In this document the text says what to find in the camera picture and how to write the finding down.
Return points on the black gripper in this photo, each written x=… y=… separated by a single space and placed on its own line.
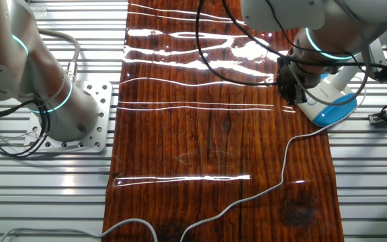
x=289 y=77

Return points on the wood grain table mat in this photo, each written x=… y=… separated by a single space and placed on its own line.
x=197 y=141

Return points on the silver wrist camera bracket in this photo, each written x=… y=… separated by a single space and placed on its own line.
x=378 y=50

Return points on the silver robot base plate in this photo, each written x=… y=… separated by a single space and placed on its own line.
x=102 y=94

